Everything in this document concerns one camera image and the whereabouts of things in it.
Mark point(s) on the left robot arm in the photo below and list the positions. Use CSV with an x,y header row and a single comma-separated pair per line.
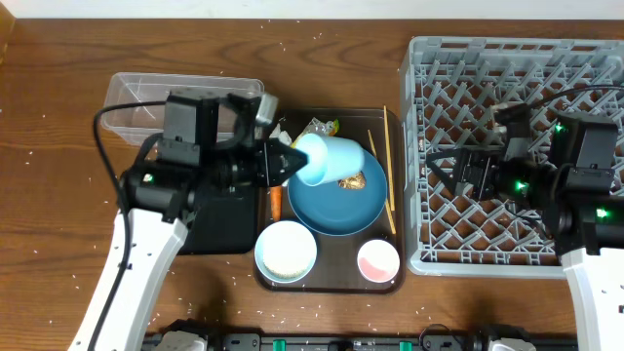
x,y
192,189

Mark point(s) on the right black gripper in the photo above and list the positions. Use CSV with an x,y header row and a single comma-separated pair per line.
x,y
468,174

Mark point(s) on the orange carrot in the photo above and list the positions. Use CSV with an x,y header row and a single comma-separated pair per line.
x,y
276,194

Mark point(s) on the yellow green snack wrapper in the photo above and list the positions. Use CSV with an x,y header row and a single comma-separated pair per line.
x,y
315,126

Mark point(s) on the dark blue plate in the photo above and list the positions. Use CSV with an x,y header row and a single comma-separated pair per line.
x,y
331,210

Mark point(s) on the brown serving tray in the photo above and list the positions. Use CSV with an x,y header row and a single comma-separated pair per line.
x,y
336,269

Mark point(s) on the grey dishwasher rack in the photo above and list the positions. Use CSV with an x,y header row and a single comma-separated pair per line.
x,y
448,86

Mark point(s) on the light blue rice bowl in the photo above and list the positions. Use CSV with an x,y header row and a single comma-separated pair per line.
x,y
285,251

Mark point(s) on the brown food scrap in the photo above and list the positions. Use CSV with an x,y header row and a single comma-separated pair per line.
x,y
354,182

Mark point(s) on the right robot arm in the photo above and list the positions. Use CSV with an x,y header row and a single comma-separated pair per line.
x,y
572,194

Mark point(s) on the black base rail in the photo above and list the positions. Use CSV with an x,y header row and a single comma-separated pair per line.
x,y
190,335

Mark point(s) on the crumpled white tissue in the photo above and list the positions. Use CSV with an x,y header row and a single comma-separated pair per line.
x,y
281,135

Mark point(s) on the black plastic tray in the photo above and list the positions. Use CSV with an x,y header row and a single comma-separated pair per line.
x,y
224,222

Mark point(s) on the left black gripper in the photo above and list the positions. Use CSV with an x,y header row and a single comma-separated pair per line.
x,y
263,163

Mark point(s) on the pink cup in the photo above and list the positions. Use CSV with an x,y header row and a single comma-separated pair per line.
x,y
378,261

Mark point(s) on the light blue cup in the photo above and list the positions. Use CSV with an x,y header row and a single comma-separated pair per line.
x,y
330,158

